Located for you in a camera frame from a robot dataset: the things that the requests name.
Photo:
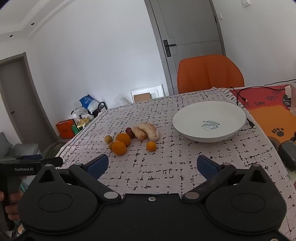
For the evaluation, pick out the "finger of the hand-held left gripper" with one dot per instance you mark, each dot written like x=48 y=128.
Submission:
x=54 y=161

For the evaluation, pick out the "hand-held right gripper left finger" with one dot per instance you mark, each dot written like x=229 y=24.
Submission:
x=100 y=166

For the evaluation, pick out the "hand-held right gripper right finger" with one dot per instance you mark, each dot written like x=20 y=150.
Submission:
x=206 y=166

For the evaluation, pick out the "brown longan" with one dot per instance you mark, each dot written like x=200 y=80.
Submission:
x=108 y=138
x=110 y=146

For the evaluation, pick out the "dark red date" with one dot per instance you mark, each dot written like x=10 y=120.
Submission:
x=130 y=132

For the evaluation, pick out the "white plate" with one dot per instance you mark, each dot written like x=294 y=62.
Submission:
x=196 y=120

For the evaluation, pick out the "small peeled pomelo segment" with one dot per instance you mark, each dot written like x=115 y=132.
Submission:
x=138 y=133

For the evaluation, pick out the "small orange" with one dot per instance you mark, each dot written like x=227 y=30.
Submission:
x=151 y=146

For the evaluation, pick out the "large peeled pomelo segment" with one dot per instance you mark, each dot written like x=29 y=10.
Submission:
x=152 y=132

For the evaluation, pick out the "person's left hand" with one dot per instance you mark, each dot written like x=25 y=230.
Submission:
x=12 y=212

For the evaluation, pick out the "dark green bag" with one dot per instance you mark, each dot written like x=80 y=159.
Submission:
x=54 y=149

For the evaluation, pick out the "grey sofa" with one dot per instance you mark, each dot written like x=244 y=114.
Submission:
x=13 y=148

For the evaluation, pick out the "orange box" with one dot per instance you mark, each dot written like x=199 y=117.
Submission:
x=65 y=128

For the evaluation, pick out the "black patterned white tablecloth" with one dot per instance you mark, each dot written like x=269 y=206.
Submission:
x=161 y=166

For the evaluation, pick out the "yellow bag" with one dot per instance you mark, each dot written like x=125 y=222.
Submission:
x=83 y=122

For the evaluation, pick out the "black rack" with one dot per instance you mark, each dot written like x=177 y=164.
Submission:
x=101 y=107

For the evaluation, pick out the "blue plastic bag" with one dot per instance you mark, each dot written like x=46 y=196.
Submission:
x=86 y=100

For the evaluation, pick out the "grey door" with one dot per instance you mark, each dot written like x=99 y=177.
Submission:
x=192 y=27
x=18 y=92

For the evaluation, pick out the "orange paw print mat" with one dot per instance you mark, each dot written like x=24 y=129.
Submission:
x=266 y=115

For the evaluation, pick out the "brown cardboard piece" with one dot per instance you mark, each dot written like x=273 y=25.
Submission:
x=142 y=97

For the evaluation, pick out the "black case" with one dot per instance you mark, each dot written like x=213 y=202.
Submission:
x=288 y=154

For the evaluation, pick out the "white foam packaging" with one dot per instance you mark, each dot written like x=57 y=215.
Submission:
x=158 y=90

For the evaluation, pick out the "orange chair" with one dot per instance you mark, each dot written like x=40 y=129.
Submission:
x=208 y=74

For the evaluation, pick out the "white charger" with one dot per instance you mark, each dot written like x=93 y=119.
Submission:
x=288 y=91

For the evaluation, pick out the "clear plastic cup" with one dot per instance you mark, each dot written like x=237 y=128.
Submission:
x=294 y=95

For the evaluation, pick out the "small white wall switch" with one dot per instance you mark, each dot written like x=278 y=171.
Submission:
x=220 y=16

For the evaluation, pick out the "large white wall switch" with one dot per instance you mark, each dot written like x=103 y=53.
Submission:
x=245 y=2

